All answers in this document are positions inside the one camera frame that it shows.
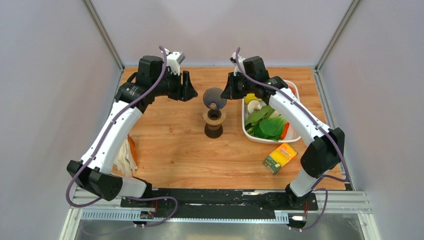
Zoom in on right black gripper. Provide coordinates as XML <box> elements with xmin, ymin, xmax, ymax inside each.
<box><xmin>221</xmin><ymin>72</ymin><xmax>255</xmax><ymax>100</ymax></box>

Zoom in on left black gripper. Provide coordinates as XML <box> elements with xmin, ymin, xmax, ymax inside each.
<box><xmin>151</xmin><ymin>68</ymin><xmax>199</xmax><ymax>102</ymax></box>

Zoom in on blue glass cone dripper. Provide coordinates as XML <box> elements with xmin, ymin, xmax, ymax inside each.
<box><xmin>202</xmin><ymin>87</ymin><xmax>227</xmax><ymax>110</ymax></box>

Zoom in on brown glass coffee carafe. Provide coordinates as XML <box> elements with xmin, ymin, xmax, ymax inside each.
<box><xmin>204</xmin><ymin>123</ymin><xmax>223</xmax><ymax>139</ymax></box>

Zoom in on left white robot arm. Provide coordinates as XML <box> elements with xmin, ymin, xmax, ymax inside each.
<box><xmin>66</xmin><ymin>51</ymin><xmax>198</xmax><ymax>207</ymax></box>

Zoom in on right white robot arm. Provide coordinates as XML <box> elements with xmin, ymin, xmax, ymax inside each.
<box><xmin>221</xmin><ymin>52</ymin><xmax>345</xmax><ymax>209</ymax></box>

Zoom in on white paper coffee filters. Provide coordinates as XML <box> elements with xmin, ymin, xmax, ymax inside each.
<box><xmin>114</xmin><ymin>136</ymin><xmax>138</xmax><ymax>177</ymax></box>

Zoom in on yellow napa cabbage toy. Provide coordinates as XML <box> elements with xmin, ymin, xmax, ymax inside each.
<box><xmin>244</xmin><ymin>93</ymin><xmax>259</xmax><ymax>104</ymax></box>

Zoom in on white mushroom toy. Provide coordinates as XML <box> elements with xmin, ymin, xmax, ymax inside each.
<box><xmin>247</xmin><ymin>100</ymin><xmax>263</xmax><ymax>114</ymax></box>

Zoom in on green bok choy toy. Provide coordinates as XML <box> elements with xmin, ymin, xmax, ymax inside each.
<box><xmin>244</xmin><ymin>105</ymin><xmax>280</xmax><ymax>127</ymax></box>
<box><xmin>244</xmin><ymin>116</ymin><xmax>288</xmax><ymax>141</ymax></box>

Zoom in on white rectangular tray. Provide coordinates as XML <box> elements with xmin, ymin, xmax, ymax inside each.
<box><xmin>241</xmin><ymin>98</ymin><xmax>301</xmax><ymax>145</ymax></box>

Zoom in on small orange pumpkin toy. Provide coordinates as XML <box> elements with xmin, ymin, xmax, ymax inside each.
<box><xmin>288</xmin><ymin>86</ymin><xmax>296</xmax><ymax>95</ymax></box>

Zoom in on orange carrot toy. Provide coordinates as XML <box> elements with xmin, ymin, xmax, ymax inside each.
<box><xmin>280</xmin><ymin>122</ymin><xmax>290</xmax><ymax>140</ymax></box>

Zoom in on yellow green juice box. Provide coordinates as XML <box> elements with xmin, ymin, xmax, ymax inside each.
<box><xmin>262</xmin><ymin>143</ymin><xmax>298</xmax><ymax>175</ymax></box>

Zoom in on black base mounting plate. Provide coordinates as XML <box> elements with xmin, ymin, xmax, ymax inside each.
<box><xmin>120</xmin><ymin>188</ymin><xmax>318</xmax><ymax>220</ymax></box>

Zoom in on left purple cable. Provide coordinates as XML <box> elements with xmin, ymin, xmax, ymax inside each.
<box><xmin>65</xmin><ymin>45</ymin><xmax>179</xmax><ymax>229</ymax></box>

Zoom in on purple cable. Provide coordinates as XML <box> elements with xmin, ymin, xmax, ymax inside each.
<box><xmin>65</xmin><ymin>45</ymin><xmax>179</xmax><ymax>229</ymax></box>
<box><xmin>234</xmin><ymin>46</ymin><xmax>351</xmax><ymax>232</ymax></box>

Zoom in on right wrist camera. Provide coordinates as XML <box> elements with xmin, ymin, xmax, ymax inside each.
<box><xmin>230</xmin><ymin>52</ymin><xmax>245</xmax><ymax>76</ymax></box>

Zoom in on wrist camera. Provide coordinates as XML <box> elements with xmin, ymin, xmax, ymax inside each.
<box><xmin>164</xmin><ymin>48</ymin><xmax>185</xmax><ymax>76</ymax></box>
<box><xmin>230</xmin><ymin>52</ymin><xmax>245</xmax><ymax>76</ymax></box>

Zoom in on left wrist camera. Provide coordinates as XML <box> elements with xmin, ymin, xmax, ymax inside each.
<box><xmin>164</xmin><ymin>48</ymin><xmax>185</xmax><ymax>76</ymax></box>

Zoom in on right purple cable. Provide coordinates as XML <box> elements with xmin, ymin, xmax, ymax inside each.
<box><xmin>234</xmin><ymin>46</ymin><xmax>351</xmax><ymax>232</ymax></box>

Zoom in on aluminium frame rail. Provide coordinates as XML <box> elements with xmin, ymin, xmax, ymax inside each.
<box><xmin>60</xmin><ymin>188</ymin><xmax>381</xmax><ymax>240</ymax></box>

